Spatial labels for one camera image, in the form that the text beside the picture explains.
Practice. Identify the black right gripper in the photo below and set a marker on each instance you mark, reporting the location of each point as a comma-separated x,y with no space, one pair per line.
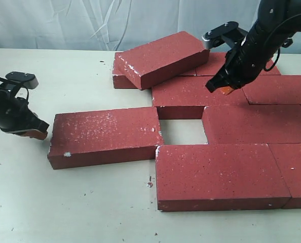
243,64

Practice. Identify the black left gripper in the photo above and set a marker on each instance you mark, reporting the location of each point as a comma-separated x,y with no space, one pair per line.
16,118

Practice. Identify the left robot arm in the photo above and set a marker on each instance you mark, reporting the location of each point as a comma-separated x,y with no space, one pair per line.
14,88

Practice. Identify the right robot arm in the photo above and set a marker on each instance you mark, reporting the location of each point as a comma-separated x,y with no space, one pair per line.
277,22

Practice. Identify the red brick middle row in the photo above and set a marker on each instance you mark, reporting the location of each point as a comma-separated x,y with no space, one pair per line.
252,124

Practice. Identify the red brick right second row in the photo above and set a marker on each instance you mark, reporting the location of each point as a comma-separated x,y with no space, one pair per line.
274,89

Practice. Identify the red brick stacked top back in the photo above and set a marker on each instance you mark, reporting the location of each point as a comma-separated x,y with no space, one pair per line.
153,63

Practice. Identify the red brick back left base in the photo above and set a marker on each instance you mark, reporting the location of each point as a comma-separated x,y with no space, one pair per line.
120,81

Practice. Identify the white backdrop cloth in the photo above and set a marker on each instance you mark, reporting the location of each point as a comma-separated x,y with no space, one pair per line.
112,25

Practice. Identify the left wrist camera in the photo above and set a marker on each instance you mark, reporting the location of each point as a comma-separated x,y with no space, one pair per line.
29,80

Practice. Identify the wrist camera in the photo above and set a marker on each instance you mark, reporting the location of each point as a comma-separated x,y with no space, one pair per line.
228,33
29,80

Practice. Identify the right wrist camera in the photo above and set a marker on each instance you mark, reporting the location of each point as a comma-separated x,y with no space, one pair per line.
228,33

